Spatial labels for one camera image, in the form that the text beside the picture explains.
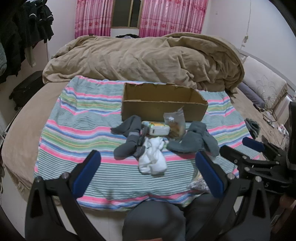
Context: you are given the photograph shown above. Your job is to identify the pink curtain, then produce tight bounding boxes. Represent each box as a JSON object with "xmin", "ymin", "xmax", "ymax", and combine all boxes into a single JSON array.
[
  {"xmin": 74, "ymin": 0, "xmax": 113, "ymax": 39},
  {"xmin": 139, "ymin": 0, "xmax": 210, "ymax": 38}
]

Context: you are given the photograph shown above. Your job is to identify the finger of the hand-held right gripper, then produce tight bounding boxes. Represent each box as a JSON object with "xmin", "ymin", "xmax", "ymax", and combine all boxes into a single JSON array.
[
  {"xmin": 219, "ymin": 145, "xmax": 257, "ymax": 168},
  {"xmin": 242, "ymin": 137, "xmax": 286, "ymax": 160}
]

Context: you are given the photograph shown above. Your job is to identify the grey bed headboard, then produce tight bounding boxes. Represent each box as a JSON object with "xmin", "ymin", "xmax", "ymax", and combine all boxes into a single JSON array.
[{"xmin": 236, "ymin": 48, "xmax": 296, "ymax": 80}]

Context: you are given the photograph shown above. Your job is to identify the white wall cord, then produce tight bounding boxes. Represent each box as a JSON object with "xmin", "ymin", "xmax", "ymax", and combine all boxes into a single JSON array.
[{"xmin": 240, "ymin": 0, "xmax": 253, "ymax": 61}]

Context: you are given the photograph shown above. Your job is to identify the tan duvet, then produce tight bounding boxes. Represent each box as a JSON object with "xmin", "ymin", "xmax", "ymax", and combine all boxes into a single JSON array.
[{"xmin": 42, "ymin": 32, "xmax": 245, "ymax": 91}]

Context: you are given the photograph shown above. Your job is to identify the hanging dark clothes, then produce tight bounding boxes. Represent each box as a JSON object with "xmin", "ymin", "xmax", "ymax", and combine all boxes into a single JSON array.
[{"xmin": 0, "ymin": 0, "xmax": 54, "ymax": 84}]

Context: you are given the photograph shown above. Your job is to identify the brown cardboard box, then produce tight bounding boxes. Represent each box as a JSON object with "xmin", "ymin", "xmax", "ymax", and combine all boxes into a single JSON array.
[{"xmin": 122, "ymin": 83, "xmax": 208, "ymax": 123}]

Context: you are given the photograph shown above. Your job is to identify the black suitcase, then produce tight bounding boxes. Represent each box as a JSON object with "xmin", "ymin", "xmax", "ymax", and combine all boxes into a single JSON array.
[{"xmin": 9, "ymin": 71, "xmax": 48, "ymax": 111}]

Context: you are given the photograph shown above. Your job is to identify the black cable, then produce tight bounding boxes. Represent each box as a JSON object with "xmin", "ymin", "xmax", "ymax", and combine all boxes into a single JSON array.
[{"xmin": 254, "ymin": 104, "xmax": 288, "ymax": 149}]

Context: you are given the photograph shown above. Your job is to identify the person's grey pants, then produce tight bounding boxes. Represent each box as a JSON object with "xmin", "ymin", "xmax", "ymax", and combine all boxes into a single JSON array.
[{"xmin": 122, "ymin": 192, "xmax": 237, "ymax": 241}]

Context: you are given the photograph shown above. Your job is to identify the clear plastic snack bag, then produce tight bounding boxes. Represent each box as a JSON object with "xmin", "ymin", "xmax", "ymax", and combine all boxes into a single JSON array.
[{"xmin": 163, "ymin": 106, "xmax": 187, "ymax": 139}]

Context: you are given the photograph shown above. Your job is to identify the striped pastel blanket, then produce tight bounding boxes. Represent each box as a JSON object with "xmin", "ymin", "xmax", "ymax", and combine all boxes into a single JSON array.
[{"xmin": 34, "ymin": 75, "xmax": 251, "ymax": 212}]

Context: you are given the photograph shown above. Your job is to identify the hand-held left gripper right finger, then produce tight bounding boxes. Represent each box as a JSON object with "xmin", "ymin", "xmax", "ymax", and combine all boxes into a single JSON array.
[{"xmin": 195, "ymin": 151, "xmax": 272, "ymax": 241}]

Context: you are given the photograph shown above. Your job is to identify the beige floral pillow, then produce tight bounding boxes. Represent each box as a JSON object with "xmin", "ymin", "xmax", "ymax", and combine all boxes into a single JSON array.
[{"xmin": 242, "ymin": 56, "xmax": 289, "ymax": 110}]

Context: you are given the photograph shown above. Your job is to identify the bed with beige sheet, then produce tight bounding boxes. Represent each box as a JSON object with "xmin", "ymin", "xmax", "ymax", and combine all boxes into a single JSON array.
[{"xmin": 1, "ymin": 76, "xmax": 290, "ymax": 207}]

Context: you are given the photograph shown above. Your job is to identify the small grey cloth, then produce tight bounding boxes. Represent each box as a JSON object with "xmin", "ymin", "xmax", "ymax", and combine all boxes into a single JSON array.
[{"xmin": 245, "ymin": 118, "xmax": 261, "ymax": 140}]

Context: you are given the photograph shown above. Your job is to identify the dark window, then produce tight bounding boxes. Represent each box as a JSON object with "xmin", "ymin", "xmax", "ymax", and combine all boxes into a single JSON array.
[{"xmin": 111, "ymin": 0, "xmax": 144, "ymax": 29}]

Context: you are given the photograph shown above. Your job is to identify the white and green packet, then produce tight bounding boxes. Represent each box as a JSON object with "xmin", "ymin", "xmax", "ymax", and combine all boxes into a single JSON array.
[{"xmin": 141, "ymin": 120, "xmax": 171, "ymax": 137}]

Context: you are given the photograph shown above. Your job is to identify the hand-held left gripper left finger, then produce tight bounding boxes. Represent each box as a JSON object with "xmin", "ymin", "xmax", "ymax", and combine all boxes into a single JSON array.
[{"xmin": 25, "ymin": 150, "xmax": 102, "ymax": 241}]

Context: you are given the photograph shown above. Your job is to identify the grey pillow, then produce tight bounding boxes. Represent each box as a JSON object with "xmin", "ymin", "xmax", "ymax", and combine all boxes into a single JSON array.
[{"xmin": 238, "ymin": 82, "xmax": 264, "ymax": 108}]

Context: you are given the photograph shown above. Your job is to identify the white sock pair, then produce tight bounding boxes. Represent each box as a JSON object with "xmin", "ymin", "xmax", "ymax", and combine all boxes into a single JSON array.
[{"xmin": 138, "ymin": 137, "xmax": 167, "ymax": 175}]

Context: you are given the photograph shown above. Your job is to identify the grey fuzzy sock pair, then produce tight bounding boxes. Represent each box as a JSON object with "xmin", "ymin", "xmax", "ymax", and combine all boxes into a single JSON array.
[{"xmin": 167, "ymin": 121, "xmax": 220, "ymax": 158}]

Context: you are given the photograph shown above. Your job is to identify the dark grey sock pair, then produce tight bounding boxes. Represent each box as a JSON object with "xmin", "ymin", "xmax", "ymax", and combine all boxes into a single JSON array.
[{"xmin": 111, "ymin": 115, "xmax": 147, "ymax": 160}]

